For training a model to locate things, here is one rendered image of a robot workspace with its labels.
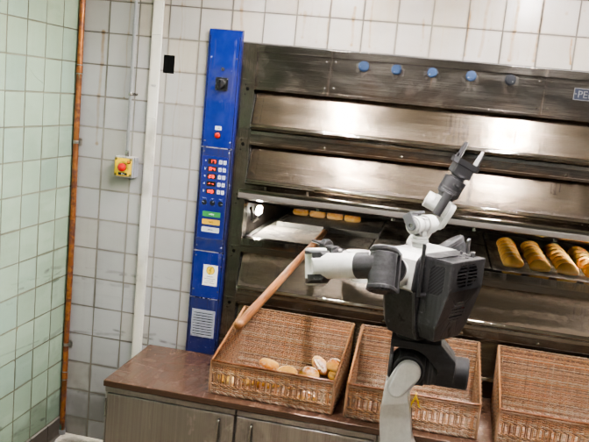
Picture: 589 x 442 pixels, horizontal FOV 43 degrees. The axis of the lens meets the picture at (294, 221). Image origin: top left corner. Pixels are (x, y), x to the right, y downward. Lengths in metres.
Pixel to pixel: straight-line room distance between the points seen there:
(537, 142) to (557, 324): 0.83
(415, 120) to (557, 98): 0.61
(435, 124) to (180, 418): 1.72
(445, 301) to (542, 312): 1.16
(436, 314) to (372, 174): 1.14
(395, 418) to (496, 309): 1.00
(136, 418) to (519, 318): 1.77
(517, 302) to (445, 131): 0.85
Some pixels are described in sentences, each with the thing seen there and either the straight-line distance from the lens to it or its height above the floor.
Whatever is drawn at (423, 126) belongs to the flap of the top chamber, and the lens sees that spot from 3.49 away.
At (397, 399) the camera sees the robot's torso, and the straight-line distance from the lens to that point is 2.75.
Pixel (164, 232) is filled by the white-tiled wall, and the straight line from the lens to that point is 3.80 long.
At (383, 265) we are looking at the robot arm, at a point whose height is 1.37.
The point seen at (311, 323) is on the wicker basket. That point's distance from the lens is 3.64.
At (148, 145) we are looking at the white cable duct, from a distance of 3.76.
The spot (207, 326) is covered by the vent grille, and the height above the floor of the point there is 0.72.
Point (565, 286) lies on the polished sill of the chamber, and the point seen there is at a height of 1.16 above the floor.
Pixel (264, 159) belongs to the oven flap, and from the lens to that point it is 3.62.
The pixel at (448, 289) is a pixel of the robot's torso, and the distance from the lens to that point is 2.52.
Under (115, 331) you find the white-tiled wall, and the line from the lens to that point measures 4.02.
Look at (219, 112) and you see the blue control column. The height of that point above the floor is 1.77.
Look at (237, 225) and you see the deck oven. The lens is 3.67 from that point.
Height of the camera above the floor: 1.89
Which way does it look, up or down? 10 degrees down
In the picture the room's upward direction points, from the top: 6 degrees clockwise
